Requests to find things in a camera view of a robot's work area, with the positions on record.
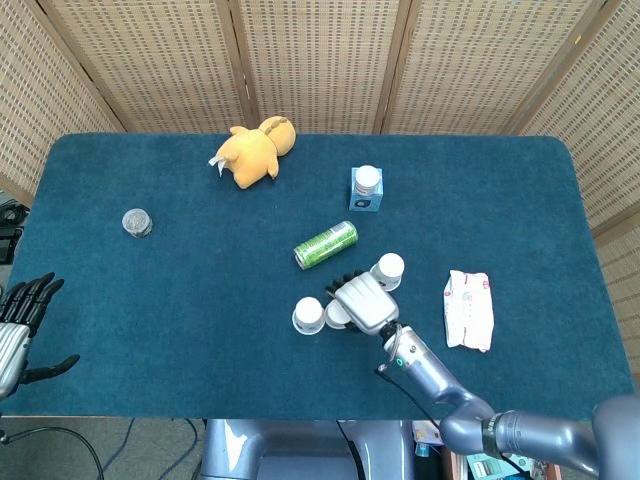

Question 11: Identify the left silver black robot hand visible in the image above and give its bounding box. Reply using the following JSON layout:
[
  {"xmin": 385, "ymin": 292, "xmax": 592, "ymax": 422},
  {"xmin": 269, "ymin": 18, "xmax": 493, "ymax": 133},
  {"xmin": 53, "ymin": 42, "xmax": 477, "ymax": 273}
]
[{"xmin": 0, "ymin": 272, "xmax": 81, "ymax": 401}]

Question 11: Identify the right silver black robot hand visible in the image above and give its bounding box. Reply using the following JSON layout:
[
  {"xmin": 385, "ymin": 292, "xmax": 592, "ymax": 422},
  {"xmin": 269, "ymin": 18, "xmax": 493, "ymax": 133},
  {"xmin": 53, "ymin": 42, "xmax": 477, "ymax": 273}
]
[{"xmin": 324, "ymin": 269, "xmax": 400, "ymax": 334}]

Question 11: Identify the white floral paper cup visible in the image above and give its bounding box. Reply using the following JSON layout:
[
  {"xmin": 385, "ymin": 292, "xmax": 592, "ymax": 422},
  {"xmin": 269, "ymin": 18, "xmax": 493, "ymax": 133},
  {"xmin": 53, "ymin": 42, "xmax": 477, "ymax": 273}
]
[
  {"xmin": 291, "ymin": 296, "xmax": 326, "ymax": 335},
  {"xmin": 369, "ymin": 252, "xmax": 405, "ymax": 293},
  {"xmin": 323, "ymin": 301, "xmax": 357, "ymax": 331}
]

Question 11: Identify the green drink can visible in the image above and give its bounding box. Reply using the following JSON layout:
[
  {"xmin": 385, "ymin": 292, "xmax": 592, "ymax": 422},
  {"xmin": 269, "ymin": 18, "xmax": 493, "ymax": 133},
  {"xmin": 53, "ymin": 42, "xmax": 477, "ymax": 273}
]
[{"xmin": 292, "ymin": 220, "xmax": 360, "ymax": 271}]

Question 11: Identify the light blue cardboard box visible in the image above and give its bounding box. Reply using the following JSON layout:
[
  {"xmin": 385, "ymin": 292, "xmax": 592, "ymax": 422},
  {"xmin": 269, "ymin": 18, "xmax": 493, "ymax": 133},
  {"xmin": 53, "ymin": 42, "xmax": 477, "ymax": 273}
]
[{"xmin": 347, "ymin": 167, "xmax": 385, "ymax": 213}]

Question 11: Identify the white wet wipes pack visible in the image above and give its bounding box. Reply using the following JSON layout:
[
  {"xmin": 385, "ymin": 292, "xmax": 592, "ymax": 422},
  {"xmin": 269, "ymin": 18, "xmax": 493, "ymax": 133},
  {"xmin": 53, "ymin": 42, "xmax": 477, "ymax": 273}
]
[{"xmin": 442, "ymin": 269, "xmax": 495, "ymax": 354}]

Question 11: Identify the black equipment on floor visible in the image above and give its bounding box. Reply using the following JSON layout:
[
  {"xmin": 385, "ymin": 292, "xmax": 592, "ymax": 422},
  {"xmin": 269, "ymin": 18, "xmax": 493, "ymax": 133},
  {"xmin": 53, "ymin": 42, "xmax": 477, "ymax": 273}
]
[{"xmin": 0, "ymin": 192, "xmax": 26, "ymax": 266}]

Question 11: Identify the white cream jar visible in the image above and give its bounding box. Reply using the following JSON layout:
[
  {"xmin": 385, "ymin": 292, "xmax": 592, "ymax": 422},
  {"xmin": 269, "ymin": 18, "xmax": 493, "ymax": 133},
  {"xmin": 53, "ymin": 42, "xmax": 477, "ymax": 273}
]
[{"xmin": 353, "ymin": 164, "xmax": 382, "ymax": 196}]

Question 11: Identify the blue felt table cover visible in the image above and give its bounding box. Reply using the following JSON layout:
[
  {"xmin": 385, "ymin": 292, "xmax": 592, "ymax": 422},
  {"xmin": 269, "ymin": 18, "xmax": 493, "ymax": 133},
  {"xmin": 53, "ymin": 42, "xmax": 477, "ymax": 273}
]
[{"xmin": 0, "ymin": 132, "xmax": 635, "ymax": 421}]

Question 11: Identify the orange plush toy animal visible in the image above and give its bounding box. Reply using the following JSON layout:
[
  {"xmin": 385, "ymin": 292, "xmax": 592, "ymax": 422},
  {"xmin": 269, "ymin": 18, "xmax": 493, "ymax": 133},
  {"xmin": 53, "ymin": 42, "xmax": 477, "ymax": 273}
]
[{"xmin": 207, "ymin": 115, "xmax": 298, "ymax": 191}]

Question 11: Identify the grey-blue robot torso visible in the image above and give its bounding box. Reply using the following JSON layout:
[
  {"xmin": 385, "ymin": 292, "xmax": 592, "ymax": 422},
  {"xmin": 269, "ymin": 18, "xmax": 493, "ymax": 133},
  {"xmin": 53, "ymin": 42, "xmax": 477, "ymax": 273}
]
[{"xmin": 199, "ymin": 418, "xmax": 416, "ymax": 480}]

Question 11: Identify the woven wooden folding screen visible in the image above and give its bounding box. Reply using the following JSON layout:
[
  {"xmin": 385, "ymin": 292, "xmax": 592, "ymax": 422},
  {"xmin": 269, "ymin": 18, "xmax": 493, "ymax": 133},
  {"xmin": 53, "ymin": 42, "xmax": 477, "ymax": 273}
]
[{"xmin": 0, "ymin": 0, "xmax": 640, "ymax": 354}]

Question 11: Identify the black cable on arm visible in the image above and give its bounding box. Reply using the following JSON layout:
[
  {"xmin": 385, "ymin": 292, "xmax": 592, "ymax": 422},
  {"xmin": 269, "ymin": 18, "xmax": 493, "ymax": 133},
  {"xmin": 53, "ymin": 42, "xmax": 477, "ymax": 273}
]
[{"xmin": 374, "ymin": 364, "xmax": 444, "ymax": 431}]

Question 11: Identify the black floor cable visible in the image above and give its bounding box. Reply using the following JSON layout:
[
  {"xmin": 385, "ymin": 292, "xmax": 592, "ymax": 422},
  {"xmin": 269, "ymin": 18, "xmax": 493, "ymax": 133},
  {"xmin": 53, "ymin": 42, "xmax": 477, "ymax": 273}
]
[{"xmin": 0, "ymin": 425, "xmax": 105, "ymax": 480}]

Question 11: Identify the blue floor cable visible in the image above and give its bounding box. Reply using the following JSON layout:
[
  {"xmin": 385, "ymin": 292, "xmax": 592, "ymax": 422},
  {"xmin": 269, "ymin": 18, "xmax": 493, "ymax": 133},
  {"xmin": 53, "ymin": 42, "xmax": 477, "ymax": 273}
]
[{"xmin": 105, "ymin": 418, "xmax": 137, "ymax": 480}]

